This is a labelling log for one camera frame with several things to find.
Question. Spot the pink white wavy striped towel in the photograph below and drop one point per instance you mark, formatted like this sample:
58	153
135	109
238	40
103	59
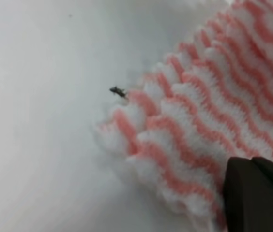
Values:
207	102

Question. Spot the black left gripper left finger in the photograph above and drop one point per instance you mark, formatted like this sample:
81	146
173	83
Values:
240	216

